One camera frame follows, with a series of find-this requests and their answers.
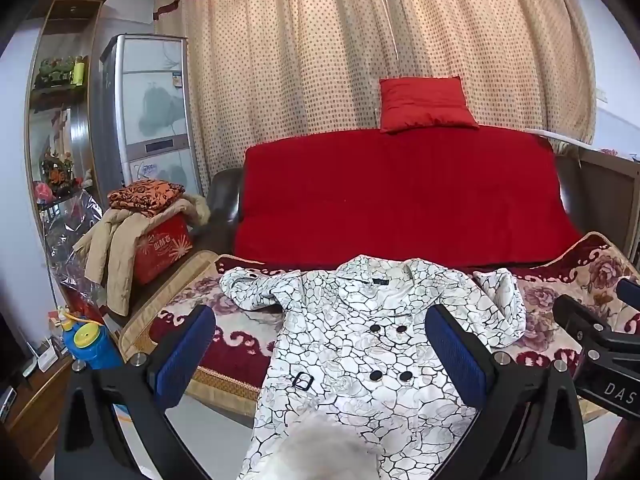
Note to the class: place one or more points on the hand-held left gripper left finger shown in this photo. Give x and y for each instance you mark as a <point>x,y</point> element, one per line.
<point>185,355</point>

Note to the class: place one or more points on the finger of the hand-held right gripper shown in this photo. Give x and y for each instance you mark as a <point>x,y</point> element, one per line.
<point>631,292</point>
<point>580,322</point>

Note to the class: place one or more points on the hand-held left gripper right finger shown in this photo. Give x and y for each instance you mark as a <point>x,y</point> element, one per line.
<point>455,355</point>

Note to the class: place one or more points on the white crackle print coat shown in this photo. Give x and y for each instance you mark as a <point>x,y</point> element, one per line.
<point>350,360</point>

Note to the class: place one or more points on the person's right forearm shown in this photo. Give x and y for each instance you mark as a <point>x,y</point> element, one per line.
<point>625,452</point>

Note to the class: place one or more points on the floral plush blanket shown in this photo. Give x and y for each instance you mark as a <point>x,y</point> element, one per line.
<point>235,310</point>

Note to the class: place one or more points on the blue kids water bottle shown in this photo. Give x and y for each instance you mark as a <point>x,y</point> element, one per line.
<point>95,350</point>

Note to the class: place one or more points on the wooden crib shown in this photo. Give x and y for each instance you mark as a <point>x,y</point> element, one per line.
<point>610,195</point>

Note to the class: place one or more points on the red gift box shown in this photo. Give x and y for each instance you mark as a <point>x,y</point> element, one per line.
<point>165,250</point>

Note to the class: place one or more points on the beige padded jacket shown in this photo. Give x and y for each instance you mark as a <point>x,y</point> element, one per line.
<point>110,250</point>

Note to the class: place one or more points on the wooden low cabinet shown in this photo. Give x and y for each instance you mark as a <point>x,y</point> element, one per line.
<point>40,410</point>

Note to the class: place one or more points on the dark brown leather sofa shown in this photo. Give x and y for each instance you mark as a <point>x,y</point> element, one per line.
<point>222,200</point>

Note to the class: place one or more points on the white fluffy cloth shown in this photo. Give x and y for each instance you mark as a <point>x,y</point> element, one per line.
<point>325,450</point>

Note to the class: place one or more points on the red sofa cover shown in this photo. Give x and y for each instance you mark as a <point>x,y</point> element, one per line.
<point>400,200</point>

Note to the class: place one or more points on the orange black patterned cloth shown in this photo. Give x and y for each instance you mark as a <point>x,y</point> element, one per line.
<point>145,195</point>

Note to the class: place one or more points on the clear plastic wrap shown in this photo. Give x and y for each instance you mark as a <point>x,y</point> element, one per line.
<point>70,230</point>

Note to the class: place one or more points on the black television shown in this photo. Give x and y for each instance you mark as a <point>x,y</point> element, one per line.
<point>10,345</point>

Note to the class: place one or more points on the artificial flower arrangement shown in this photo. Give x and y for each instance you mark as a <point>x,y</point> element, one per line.
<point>57,172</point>

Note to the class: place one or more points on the silver refrigerator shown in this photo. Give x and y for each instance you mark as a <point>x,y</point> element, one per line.
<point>150,110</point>

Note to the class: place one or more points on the red cushion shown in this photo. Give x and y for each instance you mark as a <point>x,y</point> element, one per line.
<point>425,105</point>

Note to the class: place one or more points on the yellow bottle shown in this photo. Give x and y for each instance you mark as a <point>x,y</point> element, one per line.
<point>79,71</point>

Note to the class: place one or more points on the green ornament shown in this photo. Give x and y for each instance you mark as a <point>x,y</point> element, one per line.
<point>55,72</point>

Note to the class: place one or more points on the beige dotted curtain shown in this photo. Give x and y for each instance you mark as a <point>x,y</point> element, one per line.
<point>300,60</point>

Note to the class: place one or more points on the wooden display cabinet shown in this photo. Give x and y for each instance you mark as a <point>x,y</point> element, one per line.
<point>70,10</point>

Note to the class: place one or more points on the wall socket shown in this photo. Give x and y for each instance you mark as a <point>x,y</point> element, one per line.
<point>601,95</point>

